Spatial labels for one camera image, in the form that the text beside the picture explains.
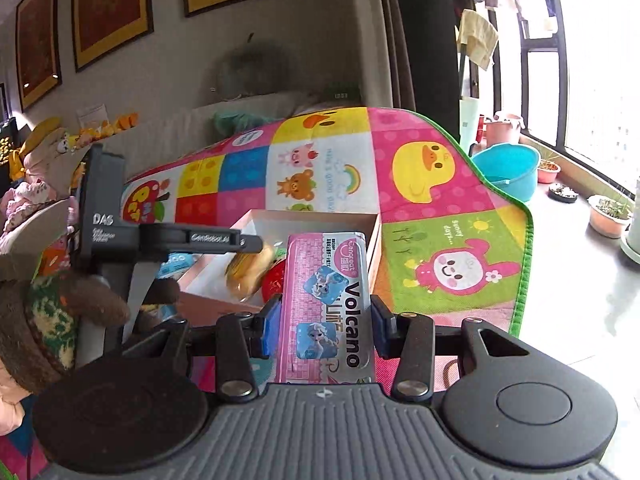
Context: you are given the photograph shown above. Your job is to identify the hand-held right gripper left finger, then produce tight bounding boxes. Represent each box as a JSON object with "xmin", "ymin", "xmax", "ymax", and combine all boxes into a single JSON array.
[{"xmin": 119, "ymin": 294, "xmax": 284, "ymax": 402}]

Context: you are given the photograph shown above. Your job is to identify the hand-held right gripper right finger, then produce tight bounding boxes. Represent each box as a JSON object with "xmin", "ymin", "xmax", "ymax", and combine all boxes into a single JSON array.
[{"xmin": 370, "ymin": 295, "xmax": 544, "ymax": 404}]

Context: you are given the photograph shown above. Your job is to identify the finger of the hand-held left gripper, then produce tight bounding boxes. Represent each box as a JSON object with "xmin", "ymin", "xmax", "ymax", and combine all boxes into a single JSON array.
[{"xmin": 232, "ymin": 233, "xmax": 265, "ymax": 257}]

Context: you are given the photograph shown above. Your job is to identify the yellow snack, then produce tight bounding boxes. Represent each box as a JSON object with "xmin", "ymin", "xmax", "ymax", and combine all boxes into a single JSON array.
[{"xmin": 224, "ymin": 245, "xmax": 277, "ymax": 299}]

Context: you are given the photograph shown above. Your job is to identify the pink snack packet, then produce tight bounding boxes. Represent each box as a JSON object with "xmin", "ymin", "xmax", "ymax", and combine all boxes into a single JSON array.
[{"xmin": 274, "ymin": 231, "xmax": 373, "ymax": 386}]

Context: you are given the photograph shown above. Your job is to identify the pale pink cardboard box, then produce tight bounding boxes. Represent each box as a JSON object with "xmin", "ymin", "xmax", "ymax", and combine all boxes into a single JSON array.
[{"xmin": 175, "ymin": 208, "xmax": 384, "ymax": 333}]

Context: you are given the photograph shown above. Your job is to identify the red round packet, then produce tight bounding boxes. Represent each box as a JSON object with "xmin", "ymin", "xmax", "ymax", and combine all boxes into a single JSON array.
[{"xmin": 260, "ymin": 259, "xmax": 289, "ymax": 307}]

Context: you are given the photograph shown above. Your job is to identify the yellow plush toys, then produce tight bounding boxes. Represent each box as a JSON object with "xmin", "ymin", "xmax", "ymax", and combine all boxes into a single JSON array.
[{"xmin": 74, "ymin": 112, "xmax": 139, "ymax": 147}]

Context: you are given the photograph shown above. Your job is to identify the plush doll with yellow hat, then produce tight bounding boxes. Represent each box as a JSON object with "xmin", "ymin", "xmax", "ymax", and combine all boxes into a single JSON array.
[{"xmin": 9, "ymin": 117, "xmax": 77, "ymax": 182}]

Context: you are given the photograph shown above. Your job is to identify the white paper card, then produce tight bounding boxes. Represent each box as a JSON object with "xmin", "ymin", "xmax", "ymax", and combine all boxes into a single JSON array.
[{"xmin": 77, "ymin": 104, "xmax": 109, "ymax": 129}]

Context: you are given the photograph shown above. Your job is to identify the green cloth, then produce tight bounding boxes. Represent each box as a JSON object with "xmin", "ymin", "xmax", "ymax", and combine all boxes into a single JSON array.
[{"xmin": 214, "ymin": 109, "xmax": 273, "ymax": 137}]

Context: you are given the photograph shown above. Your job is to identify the colourful cartoon play mat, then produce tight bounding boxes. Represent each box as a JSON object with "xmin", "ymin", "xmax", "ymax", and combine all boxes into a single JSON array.
[{"xmin": 120, "ymin": 106, "xmax": 536, "ymax": 397}]

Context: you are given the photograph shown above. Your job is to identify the dark digital clock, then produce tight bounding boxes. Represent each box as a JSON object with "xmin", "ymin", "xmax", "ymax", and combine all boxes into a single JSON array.
[{"xmin": 324, "ymin": 86, "xmax": 362, "ymax": 105}]

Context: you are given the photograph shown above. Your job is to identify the blue plastic basin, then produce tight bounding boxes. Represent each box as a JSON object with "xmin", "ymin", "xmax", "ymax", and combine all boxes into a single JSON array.
[{"xmin": 470, "ymin": 143, "xmax": 542, "ymax": 204}]

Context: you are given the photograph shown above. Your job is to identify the white and green container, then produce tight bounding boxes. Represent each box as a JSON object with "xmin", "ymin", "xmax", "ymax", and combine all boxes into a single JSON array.
[{"xmin": 459, "ymin": 97, "xmax": 481, "ymax": 157}]

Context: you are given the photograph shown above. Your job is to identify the dark shallow plant dish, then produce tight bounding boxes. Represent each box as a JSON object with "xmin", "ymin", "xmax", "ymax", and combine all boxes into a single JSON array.
[{"xmin": 548, "ymin": 183, "xmax": 579, "ymax": 204}]

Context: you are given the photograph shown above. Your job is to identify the small flower pot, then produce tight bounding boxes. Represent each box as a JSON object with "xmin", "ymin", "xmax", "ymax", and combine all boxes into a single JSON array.
[{"xmin": 537, "ymin": 159, "xmax": 561, "ymax": 185}]

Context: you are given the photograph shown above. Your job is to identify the pink plastic bucket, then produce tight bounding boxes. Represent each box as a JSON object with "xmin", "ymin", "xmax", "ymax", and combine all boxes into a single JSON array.
[{"xmin": 483, "ymin": 112, "xmax": 524, "ymax": 146}]

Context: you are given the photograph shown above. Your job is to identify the pink flower pot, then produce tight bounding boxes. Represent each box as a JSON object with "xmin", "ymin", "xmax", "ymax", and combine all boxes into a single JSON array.
[{"xmin": 587, "ymin": 193, "xmax": 632, "ymax": 239}]

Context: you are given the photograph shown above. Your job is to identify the grey curtain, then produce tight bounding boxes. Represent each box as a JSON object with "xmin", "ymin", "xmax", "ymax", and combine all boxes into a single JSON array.
[{"xmin": 374, "ymin": 0, "xmax": 462, "ymax": 142}]

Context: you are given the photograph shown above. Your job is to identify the white flower pot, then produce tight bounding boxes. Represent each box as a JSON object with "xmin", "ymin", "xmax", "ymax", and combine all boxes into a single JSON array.
[{"xmin": 620, "ymin": 217, "xmax": 640, "ymax": 266}]

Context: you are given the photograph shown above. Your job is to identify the beige hanging towel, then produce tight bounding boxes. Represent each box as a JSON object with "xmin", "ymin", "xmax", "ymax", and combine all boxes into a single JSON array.
[{"xmin": 457, "ymin": 8, "xmax": 500, "ymax": 71}]

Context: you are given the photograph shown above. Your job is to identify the black metal rack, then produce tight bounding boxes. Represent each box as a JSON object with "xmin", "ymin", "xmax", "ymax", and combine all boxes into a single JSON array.
[{"xmin": 519, "ymin": 0, "xmax": 567, "ymax": 137}]

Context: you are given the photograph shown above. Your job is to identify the narrow framed wall picture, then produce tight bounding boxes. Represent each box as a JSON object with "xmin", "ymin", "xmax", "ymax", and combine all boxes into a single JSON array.
[{"xmin": 15, "ymin": 0, "xmax": 63, "ymax": 114}]

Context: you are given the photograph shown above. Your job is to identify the medium framed wall picture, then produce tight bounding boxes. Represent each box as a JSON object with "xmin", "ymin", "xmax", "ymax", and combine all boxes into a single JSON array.
[{"xmin": 71, "ymin": 0, "xmax": 155, "ymax": 72}]

